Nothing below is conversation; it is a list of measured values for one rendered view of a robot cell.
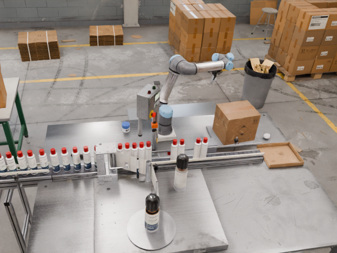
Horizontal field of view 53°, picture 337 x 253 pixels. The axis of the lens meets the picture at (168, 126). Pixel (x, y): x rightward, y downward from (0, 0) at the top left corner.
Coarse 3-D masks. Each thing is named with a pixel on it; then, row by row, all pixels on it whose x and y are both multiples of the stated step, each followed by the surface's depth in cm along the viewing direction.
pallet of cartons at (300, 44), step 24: (288, 0) 553; (312, 0) 560; (336, 0) 569; (288, 24) 547; (312, 24) 505; (336, 24) 518; (288, 48) 556; (312, 48) 533; (336, 48) 547; (288, 72) 562; (312, 72) 564; (336, 72) 592
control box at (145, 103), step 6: (150, 84) 236; (144, 90) 229; (150, 90) 229; (156, 90) 231; (138, 96) 225; (144, 96) 223; (150, 96) 224; (138, 102) 228; (144, 102) 225; (150, 102) 226; (138, 108) 231; (144, 108) 228; (150, 108) 229; (156, 108) 239; (138, 114) 234; (144, 114) 231; (150, 114) 232
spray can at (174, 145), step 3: (174, 141) 248; (174, 144) 250; (177, 144) 252; (171, 147) 253; (174, 147) 250; (177, 147) 252; (171, 150) 254; (174, 150) 252; (177, 150) 254; (171, 153) 255; (174, 153) 254; (177, 153) 257; (171, 156) 257; (174, 156) 256; (171, 159) 259; (174, 159) 258
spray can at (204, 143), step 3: (204, 138) 253; (207, 138) 254; (204, 141) 254; (207, 141) 254; (204, 144) 254; (207, 144) 255; (201, 147) 258; (204, 147) 256; (207, 147) 257; (201, 150) 259; (204, 150) 257; (201, 153) 260; (204, 153) 259; (201, 156) 262; (204, 156) 261
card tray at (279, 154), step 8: (264, 144) 287; (272, 144) 289; (280, 144) 291; (288, 144) 293; (264, 152) 283; (272, 152) 284; (280, 152) 284; (288, 152) 285; (296, 152) 281; (264, 160) 275; (272, 160) 276; (280, 160) 276; (288, 160) 277; (296, 160) 277
